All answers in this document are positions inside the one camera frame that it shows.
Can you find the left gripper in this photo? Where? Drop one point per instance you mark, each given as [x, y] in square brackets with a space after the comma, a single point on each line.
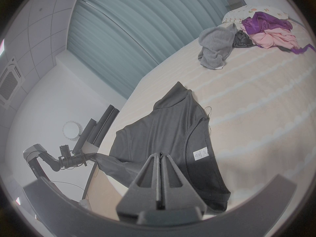
[80, 158]

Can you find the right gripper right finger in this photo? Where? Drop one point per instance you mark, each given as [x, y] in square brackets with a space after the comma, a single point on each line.
[176, 194]

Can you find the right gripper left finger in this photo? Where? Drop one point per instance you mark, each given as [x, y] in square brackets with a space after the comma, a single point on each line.
[145, 194]

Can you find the black T-shirt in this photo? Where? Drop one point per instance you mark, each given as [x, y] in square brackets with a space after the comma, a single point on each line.
[167, 122]

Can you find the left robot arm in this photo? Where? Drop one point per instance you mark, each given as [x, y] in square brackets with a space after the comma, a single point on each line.
[51, 162]

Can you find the bed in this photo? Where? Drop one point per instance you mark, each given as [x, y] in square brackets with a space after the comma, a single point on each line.
[259, 107]

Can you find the round white fixture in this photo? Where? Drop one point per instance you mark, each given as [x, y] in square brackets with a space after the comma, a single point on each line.
[71, 129]

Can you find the black cabinet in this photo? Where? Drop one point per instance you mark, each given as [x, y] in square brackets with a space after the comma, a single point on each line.
[103, 125]

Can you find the white ceiling air vent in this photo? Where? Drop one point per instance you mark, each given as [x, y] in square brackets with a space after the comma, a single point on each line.
[11, 83]

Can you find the blue-green curtain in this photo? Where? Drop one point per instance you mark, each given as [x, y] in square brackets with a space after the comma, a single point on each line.
[123, 33]

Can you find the grey garment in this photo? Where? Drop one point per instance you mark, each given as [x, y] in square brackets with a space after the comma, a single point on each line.
[214, 41]

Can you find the black shiny garment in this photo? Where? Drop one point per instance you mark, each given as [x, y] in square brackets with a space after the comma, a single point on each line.
[243, 39]

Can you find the pink garment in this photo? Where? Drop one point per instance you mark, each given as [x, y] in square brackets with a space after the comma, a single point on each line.
[271, 39]

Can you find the white printed pillow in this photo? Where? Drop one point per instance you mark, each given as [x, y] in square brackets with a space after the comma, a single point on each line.
[232, 15]

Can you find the purple garment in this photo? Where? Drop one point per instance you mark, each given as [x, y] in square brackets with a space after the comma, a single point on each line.
[259, 21]

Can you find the grey bedside table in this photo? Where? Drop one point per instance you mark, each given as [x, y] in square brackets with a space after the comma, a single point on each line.
[234, 1]

